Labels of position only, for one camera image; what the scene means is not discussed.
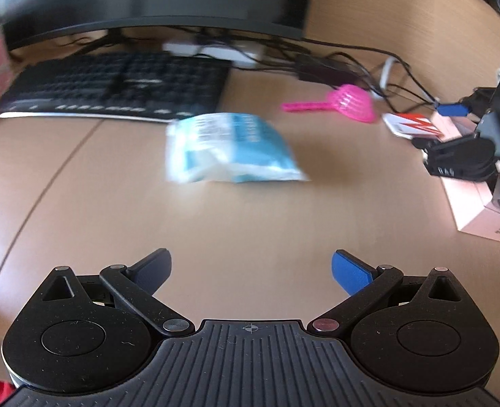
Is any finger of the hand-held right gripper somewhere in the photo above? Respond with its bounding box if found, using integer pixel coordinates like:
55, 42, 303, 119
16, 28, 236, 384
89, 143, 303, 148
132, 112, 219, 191
437, 87, 494, 120
412, 133, 450, 156

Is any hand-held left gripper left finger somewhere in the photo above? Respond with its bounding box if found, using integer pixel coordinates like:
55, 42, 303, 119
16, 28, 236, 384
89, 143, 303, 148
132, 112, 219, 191
40, 248, 195, 337

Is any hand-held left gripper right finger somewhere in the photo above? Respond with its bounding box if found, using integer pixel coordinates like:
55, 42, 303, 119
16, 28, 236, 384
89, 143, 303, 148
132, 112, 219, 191
309, 249, 463, 337

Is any red white striped card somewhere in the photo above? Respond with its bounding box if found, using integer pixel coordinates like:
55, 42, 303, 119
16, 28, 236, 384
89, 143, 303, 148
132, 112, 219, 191
381, 112, 444, 141

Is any pink cardboard box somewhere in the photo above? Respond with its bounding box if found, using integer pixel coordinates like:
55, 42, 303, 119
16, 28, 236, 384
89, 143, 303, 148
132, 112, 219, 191
434, 112, 500, 247

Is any pink plastic scoop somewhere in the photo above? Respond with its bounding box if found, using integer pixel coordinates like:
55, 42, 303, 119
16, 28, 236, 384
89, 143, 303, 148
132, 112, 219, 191
281, 83, 380, 125

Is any blue white plastic packet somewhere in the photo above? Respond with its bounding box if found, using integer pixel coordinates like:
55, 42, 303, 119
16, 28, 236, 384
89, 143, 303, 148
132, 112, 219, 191
165, 112, 312, 186

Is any black adapter box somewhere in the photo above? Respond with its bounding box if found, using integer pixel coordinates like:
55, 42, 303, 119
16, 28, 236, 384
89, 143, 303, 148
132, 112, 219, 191
294, 54, 362, 86

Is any black keyboard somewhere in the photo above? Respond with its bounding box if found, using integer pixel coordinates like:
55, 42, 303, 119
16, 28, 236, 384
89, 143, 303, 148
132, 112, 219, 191
0, 50, 233, 124

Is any white power strip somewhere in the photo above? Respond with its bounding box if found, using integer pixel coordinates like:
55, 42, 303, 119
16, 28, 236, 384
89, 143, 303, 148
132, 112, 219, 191
162, 40, 266, 69

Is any grey white looped cable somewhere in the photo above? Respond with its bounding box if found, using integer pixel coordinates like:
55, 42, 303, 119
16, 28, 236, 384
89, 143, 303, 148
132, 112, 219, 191
376, 55, 400, 99

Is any tangle of black cables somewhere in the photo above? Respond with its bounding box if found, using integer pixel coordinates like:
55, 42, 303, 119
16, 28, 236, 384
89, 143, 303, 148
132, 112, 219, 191
55, 25, 441, 106

